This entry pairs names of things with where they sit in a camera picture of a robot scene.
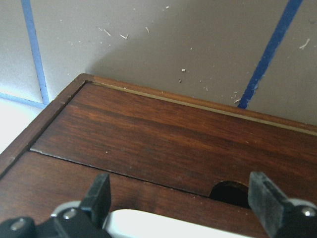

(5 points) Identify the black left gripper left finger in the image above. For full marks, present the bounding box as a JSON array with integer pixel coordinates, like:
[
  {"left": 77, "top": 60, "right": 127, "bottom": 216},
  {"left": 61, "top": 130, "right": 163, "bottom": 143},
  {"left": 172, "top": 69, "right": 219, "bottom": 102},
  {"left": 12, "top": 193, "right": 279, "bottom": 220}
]
[{"left": 79, "top": 173, "right": 111, "bottom": 229}]

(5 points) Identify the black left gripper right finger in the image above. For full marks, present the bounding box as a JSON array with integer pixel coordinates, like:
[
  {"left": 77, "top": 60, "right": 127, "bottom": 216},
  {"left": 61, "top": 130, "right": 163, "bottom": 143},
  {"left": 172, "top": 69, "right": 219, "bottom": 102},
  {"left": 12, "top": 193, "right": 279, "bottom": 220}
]
[{"left": 248, "top": 172, "right": 292, "bottom": 237}]

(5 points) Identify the white drawer handle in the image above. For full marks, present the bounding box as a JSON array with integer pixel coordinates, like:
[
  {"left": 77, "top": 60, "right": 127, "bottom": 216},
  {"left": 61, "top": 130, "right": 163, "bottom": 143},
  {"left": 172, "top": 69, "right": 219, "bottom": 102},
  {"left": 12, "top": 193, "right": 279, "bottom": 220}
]
[{"left": 103, "top": 209, "right": 244, "bottom": 238}]

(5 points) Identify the dark brown cabinet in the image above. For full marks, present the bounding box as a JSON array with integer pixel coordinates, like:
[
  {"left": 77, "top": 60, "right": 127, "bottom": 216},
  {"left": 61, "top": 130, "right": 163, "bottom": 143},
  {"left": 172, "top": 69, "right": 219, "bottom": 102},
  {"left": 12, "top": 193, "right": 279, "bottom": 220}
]
[{"left": 0, "top": 74, "right": 317, "bottom": 172}]

